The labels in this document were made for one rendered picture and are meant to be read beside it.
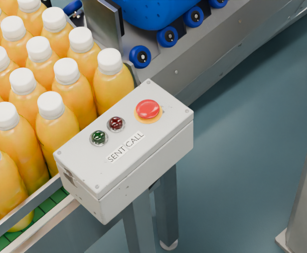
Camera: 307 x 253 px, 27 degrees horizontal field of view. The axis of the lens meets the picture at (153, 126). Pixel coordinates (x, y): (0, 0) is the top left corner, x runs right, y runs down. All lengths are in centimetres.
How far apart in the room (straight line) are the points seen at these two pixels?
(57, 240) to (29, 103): 26
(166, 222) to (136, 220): 75
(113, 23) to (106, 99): 20
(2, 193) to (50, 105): 15
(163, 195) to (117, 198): 80
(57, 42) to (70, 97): 13
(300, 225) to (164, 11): 93
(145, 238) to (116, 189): 30
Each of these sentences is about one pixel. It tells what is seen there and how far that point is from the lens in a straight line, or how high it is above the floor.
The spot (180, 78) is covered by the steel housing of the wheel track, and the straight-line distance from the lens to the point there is 132.
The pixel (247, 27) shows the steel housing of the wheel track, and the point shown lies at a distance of 143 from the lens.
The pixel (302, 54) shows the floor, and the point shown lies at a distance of 257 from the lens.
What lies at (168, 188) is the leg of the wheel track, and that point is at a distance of 172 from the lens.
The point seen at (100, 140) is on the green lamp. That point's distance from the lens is 93.
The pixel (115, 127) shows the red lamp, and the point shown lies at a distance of 94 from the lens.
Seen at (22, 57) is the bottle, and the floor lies 105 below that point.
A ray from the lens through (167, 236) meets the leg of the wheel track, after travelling 195.
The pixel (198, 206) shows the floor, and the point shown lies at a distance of 213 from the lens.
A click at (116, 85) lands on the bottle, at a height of 106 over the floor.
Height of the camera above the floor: 186
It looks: 54 degrees down
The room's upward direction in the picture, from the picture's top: 5 degrees counter-clockwise
